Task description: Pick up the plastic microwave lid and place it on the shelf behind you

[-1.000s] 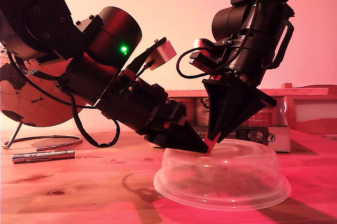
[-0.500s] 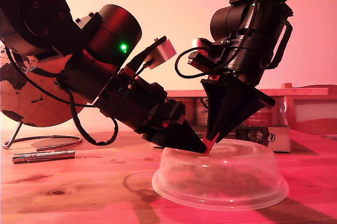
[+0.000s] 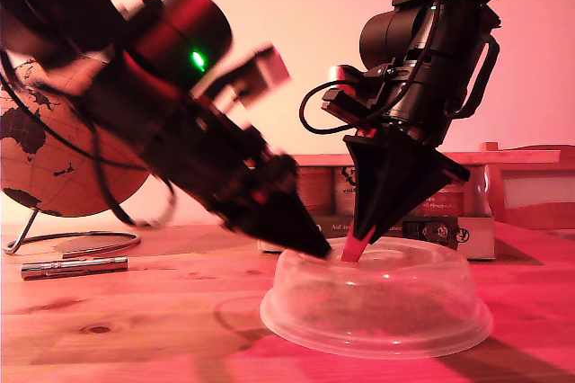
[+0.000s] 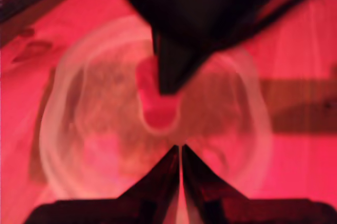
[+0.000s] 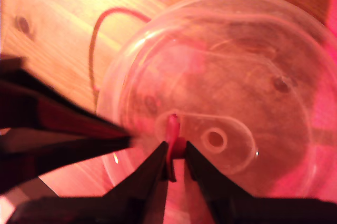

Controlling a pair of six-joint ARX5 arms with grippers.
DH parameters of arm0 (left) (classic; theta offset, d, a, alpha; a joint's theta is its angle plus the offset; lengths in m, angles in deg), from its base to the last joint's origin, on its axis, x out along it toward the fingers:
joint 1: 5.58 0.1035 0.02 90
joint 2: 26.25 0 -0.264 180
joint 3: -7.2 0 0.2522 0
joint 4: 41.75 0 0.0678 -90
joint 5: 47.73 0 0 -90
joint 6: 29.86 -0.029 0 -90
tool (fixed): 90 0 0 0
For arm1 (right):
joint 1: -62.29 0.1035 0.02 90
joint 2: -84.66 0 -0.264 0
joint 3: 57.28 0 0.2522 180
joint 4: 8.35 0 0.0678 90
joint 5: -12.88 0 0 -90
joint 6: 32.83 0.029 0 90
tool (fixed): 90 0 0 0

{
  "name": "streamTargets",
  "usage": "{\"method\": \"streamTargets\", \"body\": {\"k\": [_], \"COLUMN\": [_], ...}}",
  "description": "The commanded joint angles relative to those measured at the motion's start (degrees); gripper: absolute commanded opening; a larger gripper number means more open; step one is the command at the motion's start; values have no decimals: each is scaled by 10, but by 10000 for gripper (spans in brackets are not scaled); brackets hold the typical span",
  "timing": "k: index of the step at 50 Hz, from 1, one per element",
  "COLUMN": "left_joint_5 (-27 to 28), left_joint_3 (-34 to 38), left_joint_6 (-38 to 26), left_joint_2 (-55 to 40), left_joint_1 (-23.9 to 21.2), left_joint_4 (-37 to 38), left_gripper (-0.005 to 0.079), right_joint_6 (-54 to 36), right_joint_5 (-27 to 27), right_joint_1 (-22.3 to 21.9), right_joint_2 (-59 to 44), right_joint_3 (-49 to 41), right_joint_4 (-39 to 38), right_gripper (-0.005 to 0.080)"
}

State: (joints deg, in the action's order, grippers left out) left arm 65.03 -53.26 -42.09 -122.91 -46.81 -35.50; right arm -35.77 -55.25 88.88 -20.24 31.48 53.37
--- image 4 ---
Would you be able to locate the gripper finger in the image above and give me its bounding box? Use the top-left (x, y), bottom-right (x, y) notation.
top-left (118, 145), bottom-right (181, 224)
top-left (153, 28), bottom-right (219, 95)
top-left (182, 144), bottom-right (250, 224)

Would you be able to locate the clear plastic microwave lid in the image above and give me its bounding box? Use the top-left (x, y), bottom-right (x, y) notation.
top-left (39, 16), bottom-right (273, 203)

